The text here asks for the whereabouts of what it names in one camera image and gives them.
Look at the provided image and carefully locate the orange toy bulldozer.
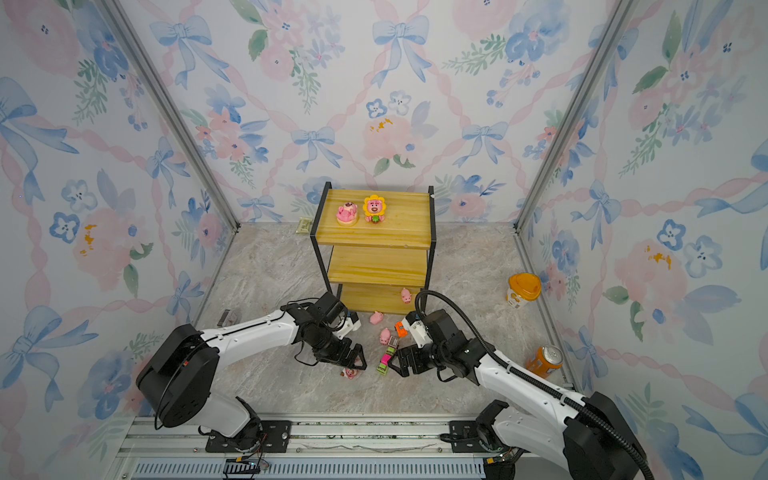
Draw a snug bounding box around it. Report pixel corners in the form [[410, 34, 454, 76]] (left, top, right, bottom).
[[395, 322, 408, 338]]

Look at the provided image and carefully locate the wooden three-tier shelf black frame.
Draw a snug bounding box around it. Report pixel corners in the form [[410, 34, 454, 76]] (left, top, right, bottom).
[[310, 181, 437, 315]]

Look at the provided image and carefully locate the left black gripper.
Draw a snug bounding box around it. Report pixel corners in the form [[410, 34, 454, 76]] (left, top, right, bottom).
[[313, 326, 370, 368]]

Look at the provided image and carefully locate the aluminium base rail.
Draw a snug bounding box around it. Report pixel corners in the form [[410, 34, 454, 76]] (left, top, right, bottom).
[[104, 407, 631, 480]]

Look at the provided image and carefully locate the sunflower pink bear toy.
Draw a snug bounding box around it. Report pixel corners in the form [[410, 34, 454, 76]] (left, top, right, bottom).
[[363, 194, 387, 224]]

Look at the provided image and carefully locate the small pink bear figure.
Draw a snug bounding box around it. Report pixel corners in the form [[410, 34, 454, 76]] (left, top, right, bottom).
[[341, 368, 360, 379]]

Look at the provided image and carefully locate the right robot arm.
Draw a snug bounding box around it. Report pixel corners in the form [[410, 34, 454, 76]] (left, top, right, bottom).
[[389, 310, 654, 479]]

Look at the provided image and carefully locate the orange soda can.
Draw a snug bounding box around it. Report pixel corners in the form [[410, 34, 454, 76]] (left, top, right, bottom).
[[525, 345, 564, 379]]

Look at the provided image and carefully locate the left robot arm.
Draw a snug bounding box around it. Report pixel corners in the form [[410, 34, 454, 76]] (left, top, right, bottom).
[[136, 292, 367, 453]]

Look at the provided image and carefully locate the pink pig in pile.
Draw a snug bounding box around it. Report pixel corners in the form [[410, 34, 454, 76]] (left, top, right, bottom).
[[379, 328, 392, 345]]

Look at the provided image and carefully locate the pink pig near shelf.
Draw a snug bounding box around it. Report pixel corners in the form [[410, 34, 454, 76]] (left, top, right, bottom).
[[369, 311, 384, 325]]

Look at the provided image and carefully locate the small grey box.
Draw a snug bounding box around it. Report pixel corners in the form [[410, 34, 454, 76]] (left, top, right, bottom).
[[217, 309, 238, 328]]

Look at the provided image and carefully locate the green truck pink load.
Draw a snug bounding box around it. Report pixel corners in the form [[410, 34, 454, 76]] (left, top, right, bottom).
[[377, 354, 391, 375]]

